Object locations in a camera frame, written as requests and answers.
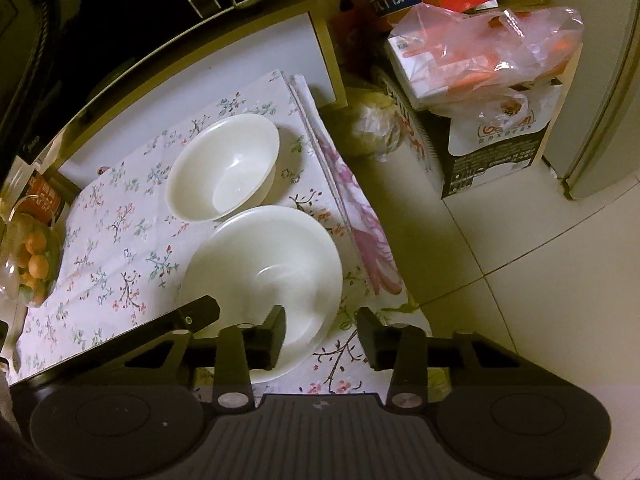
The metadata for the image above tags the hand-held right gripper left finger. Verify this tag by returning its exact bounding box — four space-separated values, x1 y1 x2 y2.
122 305 290 407

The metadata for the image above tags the red label box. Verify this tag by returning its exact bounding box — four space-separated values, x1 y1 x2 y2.
22 172 83 226

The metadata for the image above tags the black microwave oven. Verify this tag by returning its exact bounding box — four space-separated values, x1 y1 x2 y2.
0 0 305 181

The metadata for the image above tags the white refrigerator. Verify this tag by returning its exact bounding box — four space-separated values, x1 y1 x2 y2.
545 0 640 201

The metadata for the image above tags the glass jar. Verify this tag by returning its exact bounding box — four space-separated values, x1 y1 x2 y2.
0 195 63 308

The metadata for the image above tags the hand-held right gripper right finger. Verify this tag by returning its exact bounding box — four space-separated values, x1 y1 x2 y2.
356 306 521 407

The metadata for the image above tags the pile of small oranges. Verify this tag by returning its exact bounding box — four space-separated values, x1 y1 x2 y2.
15 230 56 291

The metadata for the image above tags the white bowl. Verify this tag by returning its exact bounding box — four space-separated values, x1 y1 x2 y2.
166 113 281 223
177 205 344 385

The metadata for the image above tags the floral tablecloth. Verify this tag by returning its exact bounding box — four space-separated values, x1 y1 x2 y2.
15 70 433 396

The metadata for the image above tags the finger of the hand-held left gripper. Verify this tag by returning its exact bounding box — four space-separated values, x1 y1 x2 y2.
10 296 221 387

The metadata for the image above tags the patterned under tablecloth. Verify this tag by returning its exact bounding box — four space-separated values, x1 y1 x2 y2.
287 74 433 341

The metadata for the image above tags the black and white cardboard box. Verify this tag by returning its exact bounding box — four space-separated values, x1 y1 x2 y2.
375 67 563 200

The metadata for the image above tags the plastic bag of orange packets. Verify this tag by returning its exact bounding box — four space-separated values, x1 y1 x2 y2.
387 2 585 118

